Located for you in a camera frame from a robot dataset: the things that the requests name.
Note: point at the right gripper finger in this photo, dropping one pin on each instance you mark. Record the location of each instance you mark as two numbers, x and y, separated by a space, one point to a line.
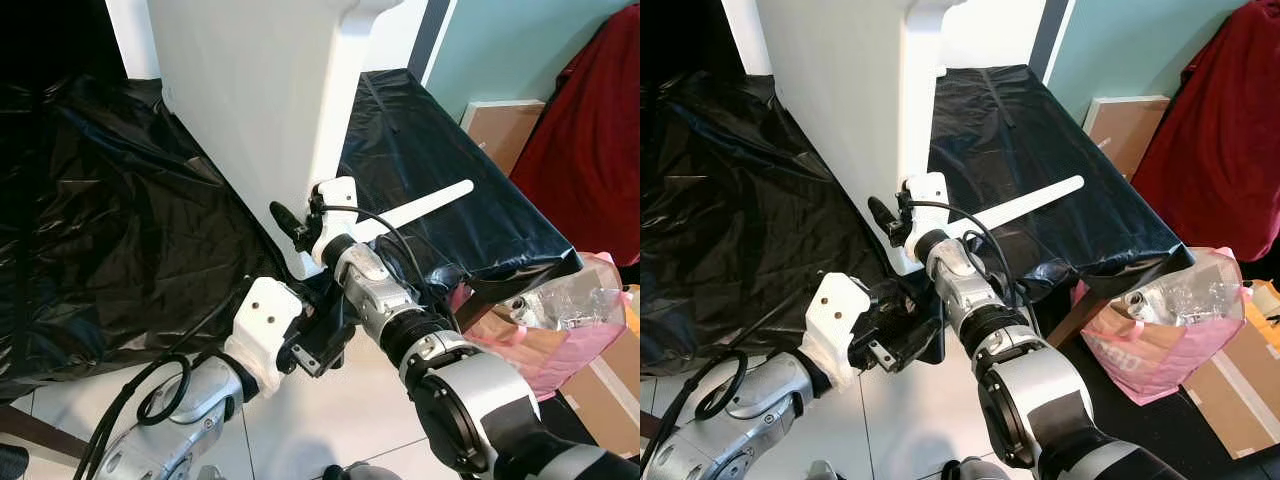
285 222
882 217

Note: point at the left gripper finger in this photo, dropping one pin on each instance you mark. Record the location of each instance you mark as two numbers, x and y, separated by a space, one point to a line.
318 360
882 356

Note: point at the white plastic children table top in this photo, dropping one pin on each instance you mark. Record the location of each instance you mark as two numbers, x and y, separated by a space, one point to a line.
860 100
260 100

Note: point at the white plastic table leg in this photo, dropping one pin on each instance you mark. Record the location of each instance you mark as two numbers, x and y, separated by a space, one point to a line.
1040 200
430 205

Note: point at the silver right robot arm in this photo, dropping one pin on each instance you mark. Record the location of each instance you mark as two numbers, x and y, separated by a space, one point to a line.
470 400
1040 400

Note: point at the robot left leg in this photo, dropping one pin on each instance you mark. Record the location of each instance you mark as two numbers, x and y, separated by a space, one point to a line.
212 473
820 471

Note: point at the black plastic table cover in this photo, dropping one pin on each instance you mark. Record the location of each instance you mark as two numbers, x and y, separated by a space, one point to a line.
100 220
720 220

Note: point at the brown cardboard panel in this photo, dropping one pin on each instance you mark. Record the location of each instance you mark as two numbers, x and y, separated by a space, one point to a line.
1125 135
500 135

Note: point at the pink shopping bag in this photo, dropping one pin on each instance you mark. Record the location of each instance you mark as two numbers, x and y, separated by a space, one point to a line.
560 370
1150 365

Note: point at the clear plastic packaging bundle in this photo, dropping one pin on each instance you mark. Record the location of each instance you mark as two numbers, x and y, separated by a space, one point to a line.
565 295
1185 290

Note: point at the brown cardboard box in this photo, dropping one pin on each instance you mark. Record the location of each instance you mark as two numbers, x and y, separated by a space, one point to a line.
1245 390
610 400

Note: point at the black floor mat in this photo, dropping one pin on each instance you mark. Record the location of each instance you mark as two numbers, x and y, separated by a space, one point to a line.
1160 440

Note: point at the dark red curtain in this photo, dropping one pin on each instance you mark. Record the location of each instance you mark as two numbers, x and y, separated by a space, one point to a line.
590 130
1215 130

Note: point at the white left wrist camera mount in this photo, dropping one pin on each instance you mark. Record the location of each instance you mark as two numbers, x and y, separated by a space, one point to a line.
265 320
838 315

